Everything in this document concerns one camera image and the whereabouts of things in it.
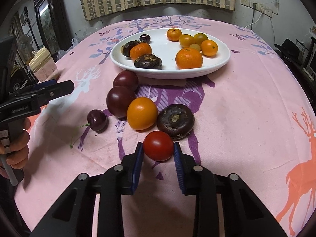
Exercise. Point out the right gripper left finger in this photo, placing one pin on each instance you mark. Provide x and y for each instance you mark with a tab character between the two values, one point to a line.
72	213

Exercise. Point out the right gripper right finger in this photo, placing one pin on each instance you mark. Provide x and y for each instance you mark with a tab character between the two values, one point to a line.
243	212

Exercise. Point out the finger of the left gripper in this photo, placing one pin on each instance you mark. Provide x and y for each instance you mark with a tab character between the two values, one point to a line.
37	86
47	94

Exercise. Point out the mandarin with green stem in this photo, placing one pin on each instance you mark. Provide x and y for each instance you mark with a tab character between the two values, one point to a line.
139	50

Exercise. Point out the water chestnut with grass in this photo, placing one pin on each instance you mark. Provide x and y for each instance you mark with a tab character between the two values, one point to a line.
148	61

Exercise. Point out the dark cherry with stem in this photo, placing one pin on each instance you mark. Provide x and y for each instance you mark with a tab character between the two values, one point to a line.
145	38

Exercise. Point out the red cherry tomato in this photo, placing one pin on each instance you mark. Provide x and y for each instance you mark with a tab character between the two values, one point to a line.
158	146

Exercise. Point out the large mandarin orange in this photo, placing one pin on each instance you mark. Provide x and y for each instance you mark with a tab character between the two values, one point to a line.
189	58

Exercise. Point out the yellow lemon-like fruit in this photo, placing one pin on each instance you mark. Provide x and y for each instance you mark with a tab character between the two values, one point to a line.
185	40

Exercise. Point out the tan longan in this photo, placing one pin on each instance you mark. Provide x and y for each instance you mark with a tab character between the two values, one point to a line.
196	47

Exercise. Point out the large yellow-green citrus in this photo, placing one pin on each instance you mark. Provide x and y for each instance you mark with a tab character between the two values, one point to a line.
199	38

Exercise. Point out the small mandarin orange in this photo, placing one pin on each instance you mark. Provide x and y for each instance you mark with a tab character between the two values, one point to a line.
209	48

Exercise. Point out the left hand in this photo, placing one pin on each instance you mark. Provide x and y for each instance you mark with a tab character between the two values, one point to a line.
18	157

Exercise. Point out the beige lidded container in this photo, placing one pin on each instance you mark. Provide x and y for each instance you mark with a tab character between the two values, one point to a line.
43	65

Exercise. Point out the clear plastic bag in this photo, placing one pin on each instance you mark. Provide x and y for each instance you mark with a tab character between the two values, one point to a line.
61	52

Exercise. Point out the small dark plum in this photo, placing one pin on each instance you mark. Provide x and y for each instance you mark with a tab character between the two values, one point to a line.
97	121

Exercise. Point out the dark wooden cabinet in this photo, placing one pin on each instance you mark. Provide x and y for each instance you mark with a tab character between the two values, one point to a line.
53	25

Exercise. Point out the dark red plum rear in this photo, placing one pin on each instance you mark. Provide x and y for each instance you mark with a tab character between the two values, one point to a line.
128	79

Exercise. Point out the smooth orange fruit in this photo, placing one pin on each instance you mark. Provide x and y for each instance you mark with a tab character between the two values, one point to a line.
142	114

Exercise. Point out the white oval plate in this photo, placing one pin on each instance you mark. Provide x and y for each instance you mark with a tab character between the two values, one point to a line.
166	50

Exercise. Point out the pink deer print tablecloth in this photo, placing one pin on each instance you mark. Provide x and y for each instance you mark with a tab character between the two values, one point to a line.
252	119

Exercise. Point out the large dark water chestnut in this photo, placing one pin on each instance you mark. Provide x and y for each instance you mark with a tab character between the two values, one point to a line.
176	120

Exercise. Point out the black shelf with monitor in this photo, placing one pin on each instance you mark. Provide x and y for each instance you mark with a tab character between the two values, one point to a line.
300	59

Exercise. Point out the white wall power strip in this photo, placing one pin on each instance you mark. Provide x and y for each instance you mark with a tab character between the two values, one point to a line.
262	8

